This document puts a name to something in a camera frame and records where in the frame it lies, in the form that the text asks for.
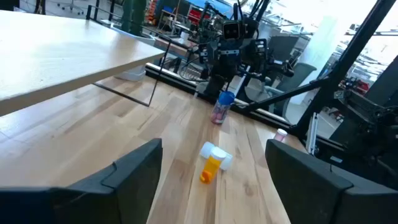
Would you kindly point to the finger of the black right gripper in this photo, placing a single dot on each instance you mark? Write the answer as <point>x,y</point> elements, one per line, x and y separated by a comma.
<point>203,53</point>
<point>258,49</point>

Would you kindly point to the wooden shelf with black legs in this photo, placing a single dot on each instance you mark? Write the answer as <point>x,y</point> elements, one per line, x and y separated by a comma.
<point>62,56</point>

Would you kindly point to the Tums bottle blue cap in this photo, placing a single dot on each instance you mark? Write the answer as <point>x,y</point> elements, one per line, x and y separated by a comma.
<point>226,98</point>

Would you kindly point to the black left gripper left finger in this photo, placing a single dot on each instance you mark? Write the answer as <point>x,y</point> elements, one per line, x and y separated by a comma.
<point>93,199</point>

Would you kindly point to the silver metal bracket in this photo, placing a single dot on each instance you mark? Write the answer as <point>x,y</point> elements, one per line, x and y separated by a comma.
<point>312,133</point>

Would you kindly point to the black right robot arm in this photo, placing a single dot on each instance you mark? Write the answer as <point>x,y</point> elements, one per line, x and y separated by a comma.
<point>214,87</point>

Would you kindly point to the tiny pink vial white cap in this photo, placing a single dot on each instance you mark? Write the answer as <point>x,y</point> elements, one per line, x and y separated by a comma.
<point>280,134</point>

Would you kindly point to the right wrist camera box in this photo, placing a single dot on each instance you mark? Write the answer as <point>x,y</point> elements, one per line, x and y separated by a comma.
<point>231,30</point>

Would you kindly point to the green cactus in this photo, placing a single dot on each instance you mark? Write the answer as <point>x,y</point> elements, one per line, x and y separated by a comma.
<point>136,15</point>

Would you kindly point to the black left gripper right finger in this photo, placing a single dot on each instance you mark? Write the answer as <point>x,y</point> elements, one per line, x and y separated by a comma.
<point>326,199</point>

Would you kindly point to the red storage box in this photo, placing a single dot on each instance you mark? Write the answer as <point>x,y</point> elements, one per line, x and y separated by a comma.
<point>195,16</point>

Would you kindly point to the wide white plastic bottle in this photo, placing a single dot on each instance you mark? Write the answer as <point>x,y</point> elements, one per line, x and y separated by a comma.
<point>206,149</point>

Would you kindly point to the slim orange pill bottle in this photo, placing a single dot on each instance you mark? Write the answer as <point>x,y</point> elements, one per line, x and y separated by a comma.
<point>211,166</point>

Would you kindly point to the grey office chair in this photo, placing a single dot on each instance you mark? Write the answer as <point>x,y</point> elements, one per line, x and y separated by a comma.
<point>298,74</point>

